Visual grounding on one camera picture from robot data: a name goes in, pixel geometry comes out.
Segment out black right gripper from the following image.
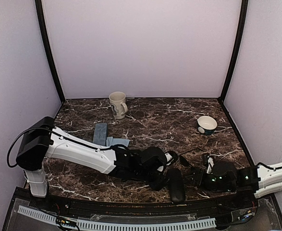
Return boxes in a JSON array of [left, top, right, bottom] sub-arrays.
[[183, 168, 234, 192]]

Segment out black hard glasses case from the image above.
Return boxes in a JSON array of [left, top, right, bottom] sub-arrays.
[[167, 168, 185, 204]]

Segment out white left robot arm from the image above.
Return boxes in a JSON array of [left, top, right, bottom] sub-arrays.
[[7, 116, 173, 210]]

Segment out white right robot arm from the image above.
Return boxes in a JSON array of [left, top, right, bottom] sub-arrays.
[[187, 161, 282, 209]]

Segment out white and green bowl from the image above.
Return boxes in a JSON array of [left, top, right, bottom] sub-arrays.
[[197, 115, 218, 135]]

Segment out blue textured glasses case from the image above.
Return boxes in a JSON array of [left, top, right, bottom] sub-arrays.
[[93, 123, 108, 146]]

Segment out cream ceramic mug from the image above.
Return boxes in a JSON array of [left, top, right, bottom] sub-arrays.
[[109, 91, 128, 119]]

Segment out black frame sunglasses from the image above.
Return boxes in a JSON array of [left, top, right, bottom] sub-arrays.
[[179, 147, 203, 168]]

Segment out white slotted cable duct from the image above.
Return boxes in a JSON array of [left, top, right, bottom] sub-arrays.
[[17, 205, 217, 231]]

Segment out right black frame post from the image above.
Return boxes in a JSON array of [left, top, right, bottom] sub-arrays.
[[219, 0, 248, 103]]

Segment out black frame post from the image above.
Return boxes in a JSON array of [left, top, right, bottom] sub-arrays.
[[35, 0, 66, 103], [219, 0, 248, 103]]

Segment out left black frame post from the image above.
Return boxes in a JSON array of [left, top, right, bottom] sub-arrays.
[[35, 0, 66, 103]]

